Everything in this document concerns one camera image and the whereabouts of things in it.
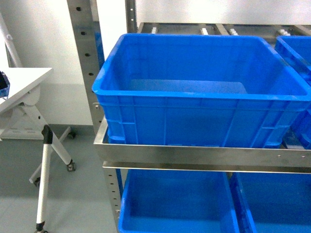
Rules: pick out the steel roller rack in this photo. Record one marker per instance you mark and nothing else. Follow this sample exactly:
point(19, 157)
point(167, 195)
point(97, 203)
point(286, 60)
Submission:
point(117, 157)

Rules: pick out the large blue plastic crate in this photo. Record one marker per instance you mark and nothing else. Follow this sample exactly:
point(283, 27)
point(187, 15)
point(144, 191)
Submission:
point(199, 90)

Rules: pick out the blue crate lower right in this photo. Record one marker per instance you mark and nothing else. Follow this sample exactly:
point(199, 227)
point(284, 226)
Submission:
point(272, 202)

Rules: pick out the blue crate lower left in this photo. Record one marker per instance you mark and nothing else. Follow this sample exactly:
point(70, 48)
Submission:
point(167, 201)

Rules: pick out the white folding table frame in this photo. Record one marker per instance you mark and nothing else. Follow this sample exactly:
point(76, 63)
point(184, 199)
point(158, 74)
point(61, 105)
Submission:
point(24, 94)

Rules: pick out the green mushroom push button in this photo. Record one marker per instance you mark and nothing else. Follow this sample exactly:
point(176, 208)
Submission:
point(4, 85)

